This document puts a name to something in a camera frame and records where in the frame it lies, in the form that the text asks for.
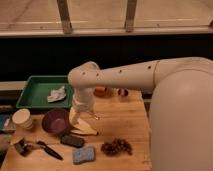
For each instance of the black handled brush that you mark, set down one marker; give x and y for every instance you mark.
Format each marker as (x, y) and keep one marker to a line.
(49, 151)

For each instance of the blue sponge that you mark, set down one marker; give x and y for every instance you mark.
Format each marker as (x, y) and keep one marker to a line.
(82, 155)

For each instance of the metal fork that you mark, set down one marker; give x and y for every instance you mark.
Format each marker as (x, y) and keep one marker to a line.
(95, 116)

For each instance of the red bowl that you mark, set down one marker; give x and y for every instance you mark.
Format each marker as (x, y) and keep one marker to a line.
(108, 93)

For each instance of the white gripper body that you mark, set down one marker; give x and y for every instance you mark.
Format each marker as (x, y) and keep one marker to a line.
(83, 100)

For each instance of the green plastic tray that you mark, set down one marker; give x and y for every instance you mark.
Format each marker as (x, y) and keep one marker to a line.
(38, 88)

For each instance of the white paper cup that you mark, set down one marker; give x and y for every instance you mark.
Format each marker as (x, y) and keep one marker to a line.
(22, 118)

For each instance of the purple bowl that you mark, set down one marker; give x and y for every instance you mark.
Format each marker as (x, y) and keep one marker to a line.
(56, 121)

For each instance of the black eraser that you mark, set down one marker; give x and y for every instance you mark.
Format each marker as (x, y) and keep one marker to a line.
(72, 141)

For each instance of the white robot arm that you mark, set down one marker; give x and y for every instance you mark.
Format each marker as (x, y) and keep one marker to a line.
(181, 108)

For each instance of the banana peel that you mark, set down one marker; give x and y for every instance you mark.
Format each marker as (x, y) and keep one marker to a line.
(81, 127)

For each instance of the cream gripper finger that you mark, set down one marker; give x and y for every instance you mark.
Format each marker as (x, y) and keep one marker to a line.
(73, 116)

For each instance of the orange marker in holder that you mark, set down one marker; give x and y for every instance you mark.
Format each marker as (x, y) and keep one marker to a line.
(122, 92)

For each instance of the black binder clip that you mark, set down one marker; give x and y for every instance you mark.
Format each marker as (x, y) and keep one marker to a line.
(22, 147)

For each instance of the blue object at left edge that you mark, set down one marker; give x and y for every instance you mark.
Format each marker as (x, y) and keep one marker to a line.
(5, 123)

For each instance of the brown pine cone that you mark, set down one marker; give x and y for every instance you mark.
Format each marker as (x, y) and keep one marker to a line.
(115, 147)

